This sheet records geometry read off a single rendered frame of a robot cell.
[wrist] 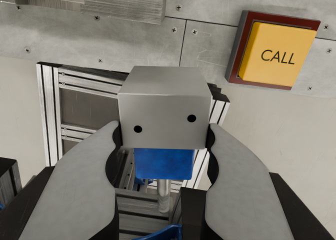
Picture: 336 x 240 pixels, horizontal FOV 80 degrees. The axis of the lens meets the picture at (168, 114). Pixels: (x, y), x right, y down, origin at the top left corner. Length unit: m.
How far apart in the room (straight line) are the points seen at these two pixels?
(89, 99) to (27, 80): 0.47
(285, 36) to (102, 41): 0.20
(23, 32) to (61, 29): 0.05
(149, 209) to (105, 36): 0.42
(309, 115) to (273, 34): 1.22
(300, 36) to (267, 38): 0.03
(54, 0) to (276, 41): 0.21
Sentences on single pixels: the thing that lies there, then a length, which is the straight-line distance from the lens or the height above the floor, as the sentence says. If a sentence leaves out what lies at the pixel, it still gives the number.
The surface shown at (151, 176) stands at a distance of 0.16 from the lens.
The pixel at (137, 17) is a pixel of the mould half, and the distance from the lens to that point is 0.17.
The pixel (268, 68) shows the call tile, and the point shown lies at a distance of 0.25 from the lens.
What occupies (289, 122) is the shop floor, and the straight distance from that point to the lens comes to 1.42.
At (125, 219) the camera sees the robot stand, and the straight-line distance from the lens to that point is 0.53.
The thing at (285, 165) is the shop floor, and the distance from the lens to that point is 1.62.
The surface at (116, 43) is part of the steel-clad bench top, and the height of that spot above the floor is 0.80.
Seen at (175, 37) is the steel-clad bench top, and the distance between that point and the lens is 0.26.
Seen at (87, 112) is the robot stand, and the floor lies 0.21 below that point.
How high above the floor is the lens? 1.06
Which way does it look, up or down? 62 degrees down
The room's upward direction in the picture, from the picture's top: 178 degrees counter-clockwise
